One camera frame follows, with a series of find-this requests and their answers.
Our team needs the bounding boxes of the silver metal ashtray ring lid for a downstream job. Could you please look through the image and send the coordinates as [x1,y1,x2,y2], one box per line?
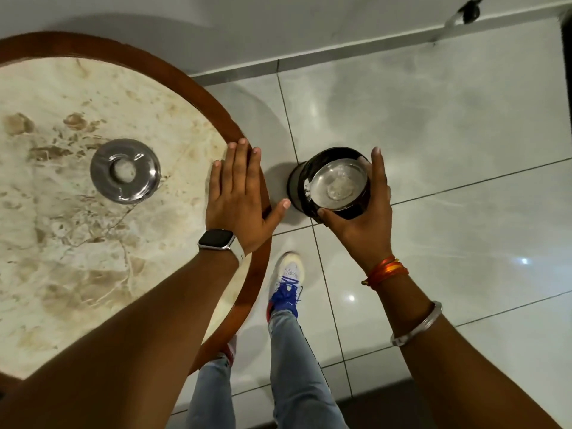
[89,138,162,205]

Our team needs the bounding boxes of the light blue jeans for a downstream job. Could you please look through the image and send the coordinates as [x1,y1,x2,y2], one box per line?
[185,308,350,429]

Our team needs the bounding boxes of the black wall door stopper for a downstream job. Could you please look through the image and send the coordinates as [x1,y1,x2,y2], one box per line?
[442,0,483,30]

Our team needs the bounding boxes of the person's right hand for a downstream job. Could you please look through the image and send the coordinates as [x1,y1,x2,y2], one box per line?
[317,147,397,278]

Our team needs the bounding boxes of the dark door edge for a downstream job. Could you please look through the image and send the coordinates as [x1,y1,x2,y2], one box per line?
[559,11,572,145]

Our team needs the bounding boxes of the person's left hand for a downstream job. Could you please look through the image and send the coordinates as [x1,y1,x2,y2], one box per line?
[205,138,292,256]

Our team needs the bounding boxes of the person's right forearm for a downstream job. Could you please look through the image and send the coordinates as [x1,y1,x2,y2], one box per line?
[367,262,563,429]

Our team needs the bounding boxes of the round marble table wooden rim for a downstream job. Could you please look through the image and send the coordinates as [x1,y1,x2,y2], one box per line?
[0,31,273,390]

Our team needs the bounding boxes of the silver metal ashtray bowl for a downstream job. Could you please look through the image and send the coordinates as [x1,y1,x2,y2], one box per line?
[307,158,372,211]

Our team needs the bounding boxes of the silver smartwatch white strap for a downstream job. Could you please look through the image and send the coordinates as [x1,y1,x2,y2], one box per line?
[198,228,247,265]

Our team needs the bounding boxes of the white and blue sneaker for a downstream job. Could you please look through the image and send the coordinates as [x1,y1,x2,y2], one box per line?
[266,251,306,323]

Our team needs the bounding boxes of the white and red sneaker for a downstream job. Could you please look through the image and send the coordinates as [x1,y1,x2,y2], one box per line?
[219,334,238,366]

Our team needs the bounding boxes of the silver metal bangle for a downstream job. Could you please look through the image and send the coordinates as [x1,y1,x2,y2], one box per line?
[390,301,443,347]

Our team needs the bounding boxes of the person's left forearm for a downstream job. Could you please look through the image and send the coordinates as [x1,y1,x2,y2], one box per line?
[0,248,240,429]

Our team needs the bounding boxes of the orange thread wristband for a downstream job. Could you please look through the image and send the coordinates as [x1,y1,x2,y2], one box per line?
[361,256,410,289]

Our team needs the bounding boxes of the black cylindrical waste bin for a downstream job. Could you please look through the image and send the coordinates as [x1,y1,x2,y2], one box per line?
[287,147,372,221]

